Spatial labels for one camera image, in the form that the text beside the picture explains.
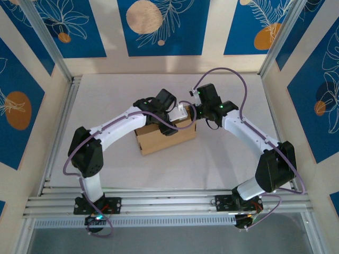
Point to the brown cardboard box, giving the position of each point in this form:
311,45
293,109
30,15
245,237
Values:
169,139

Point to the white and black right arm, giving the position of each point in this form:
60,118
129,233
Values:
265,148

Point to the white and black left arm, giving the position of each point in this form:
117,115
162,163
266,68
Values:
106,137

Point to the blue panel with beige circle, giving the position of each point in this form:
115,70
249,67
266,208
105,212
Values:
172,39

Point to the blue panel with orange circle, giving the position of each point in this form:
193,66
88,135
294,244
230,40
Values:
16,74
312,119
243,26

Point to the grey metal panel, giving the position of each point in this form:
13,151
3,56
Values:
172,240

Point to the aluminium corner upright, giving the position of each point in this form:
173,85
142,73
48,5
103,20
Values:
23,238
316,235

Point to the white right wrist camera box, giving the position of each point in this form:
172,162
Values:
194,94

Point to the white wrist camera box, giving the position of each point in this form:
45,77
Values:
179,112
194,94

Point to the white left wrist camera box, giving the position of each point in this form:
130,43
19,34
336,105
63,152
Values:
179,112

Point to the aluminium side rail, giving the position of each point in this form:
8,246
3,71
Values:
67,105
268,92

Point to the aluminium frame cross rail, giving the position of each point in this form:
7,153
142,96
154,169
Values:
172,201

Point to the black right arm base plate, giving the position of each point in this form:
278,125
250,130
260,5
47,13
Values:
222,203

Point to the aluminium frame post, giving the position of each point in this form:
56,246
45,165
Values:
47,39
288,34

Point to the blue flower print wall panel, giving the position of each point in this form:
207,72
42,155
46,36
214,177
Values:
79,42
312,31
31,34

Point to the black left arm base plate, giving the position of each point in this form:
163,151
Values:
114,205

